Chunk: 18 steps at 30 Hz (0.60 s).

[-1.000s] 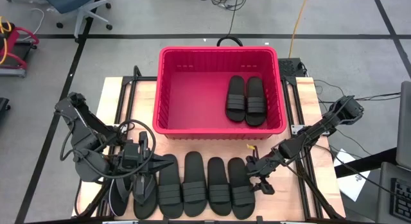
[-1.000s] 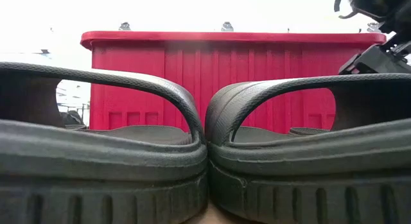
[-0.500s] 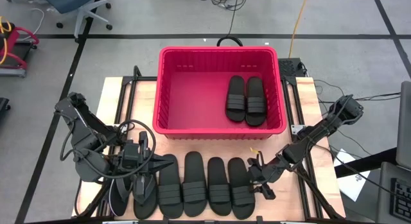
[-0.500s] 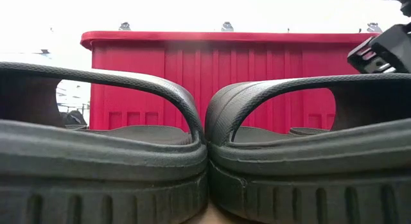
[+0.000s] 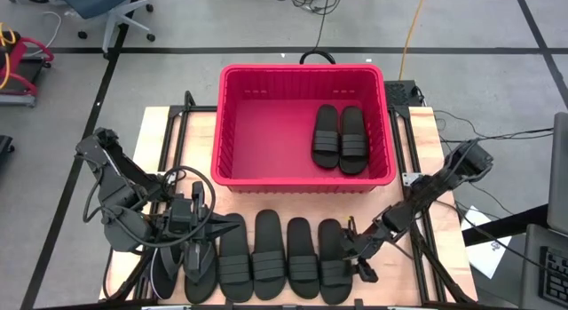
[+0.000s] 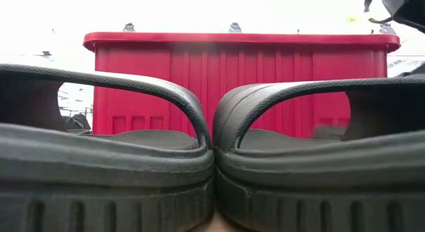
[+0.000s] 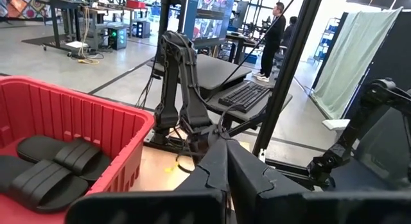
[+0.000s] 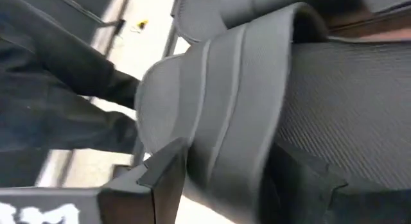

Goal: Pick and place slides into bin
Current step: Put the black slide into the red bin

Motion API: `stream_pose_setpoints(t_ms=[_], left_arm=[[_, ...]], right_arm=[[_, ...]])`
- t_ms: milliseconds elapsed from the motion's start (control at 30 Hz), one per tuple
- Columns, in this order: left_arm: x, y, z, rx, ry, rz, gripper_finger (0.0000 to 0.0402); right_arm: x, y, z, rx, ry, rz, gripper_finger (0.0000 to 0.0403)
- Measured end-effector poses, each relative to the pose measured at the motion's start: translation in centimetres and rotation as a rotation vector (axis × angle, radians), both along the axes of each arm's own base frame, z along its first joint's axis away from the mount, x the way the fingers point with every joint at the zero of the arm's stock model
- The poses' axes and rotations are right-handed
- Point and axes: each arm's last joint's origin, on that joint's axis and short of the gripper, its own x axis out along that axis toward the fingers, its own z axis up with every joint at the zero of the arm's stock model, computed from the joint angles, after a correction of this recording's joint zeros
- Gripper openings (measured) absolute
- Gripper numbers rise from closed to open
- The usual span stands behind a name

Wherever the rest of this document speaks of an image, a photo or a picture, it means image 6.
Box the black slide sandal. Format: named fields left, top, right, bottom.
left=212, top=75, right=425, bottom=232
left=0, top=63, right=216, bottom=232

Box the black rounded bag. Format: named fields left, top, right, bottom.
left=61, top=114, right=92, bottom=132

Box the red plastic bin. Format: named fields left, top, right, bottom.
left=82, top=31, right=402, bottom=140

